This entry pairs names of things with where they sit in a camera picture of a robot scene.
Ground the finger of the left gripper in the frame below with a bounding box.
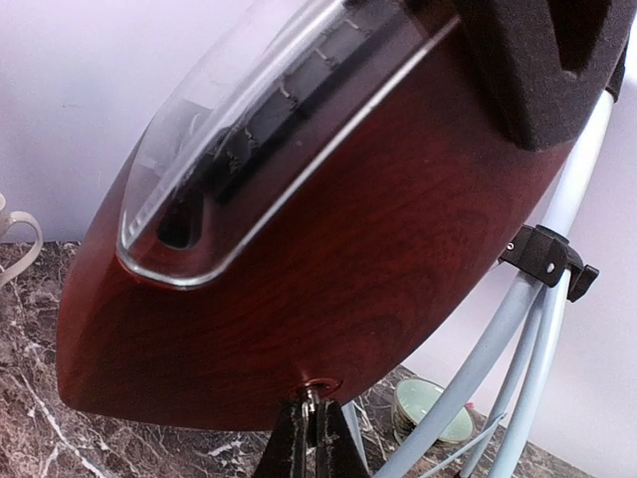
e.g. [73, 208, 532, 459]
[460, 0, 636, 149]

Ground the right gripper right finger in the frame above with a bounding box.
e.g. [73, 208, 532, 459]
[316, 399, 370, 478]

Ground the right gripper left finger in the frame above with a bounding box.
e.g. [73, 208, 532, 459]
[253, 398, 308, 478]

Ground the brown wooden metronome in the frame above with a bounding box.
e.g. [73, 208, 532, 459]
[57, 1, 567, 430]

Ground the pale green round dish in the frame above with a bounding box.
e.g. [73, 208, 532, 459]
[392, 377, 475, 447]

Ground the white perforated music stand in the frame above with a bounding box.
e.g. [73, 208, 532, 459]
[342, 89, 616, 478]

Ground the cream ceramic mug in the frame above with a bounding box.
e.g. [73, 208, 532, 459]
[0, 193, 45, 290]

